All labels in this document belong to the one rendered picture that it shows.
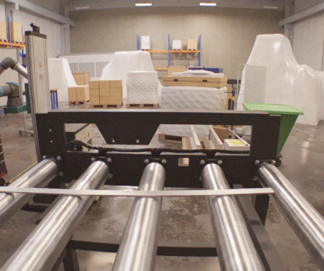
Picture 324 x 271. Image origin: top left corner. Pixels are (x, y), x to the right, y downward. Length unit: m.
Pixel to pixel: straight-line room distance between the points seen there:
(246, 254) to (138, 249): 0.29
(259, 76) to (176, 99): 1.59
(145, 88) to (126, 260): 8.82
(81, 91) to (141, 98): 2.92
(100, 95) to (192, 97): 5.53
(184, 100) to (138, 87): 4.94
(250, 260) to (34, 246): 0.58
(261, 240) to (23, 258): 0.78
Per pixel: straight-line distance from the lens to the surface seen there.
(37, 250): 0.78
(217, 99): 4.48
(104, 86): 9.46
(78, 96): 11.14
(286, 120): 3.66
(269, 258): 0.93
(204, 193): 0.97
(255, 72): 4.79
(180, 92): 4.61
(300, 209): 0.99
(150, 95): 9.35
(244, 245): 0.75
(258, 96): 4.80
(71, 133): 2.36
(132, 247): 0.71
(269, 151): 1.41
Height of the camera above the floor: 1.37
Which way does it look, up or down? 15 degrees down
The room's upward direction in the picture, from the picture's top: straight up
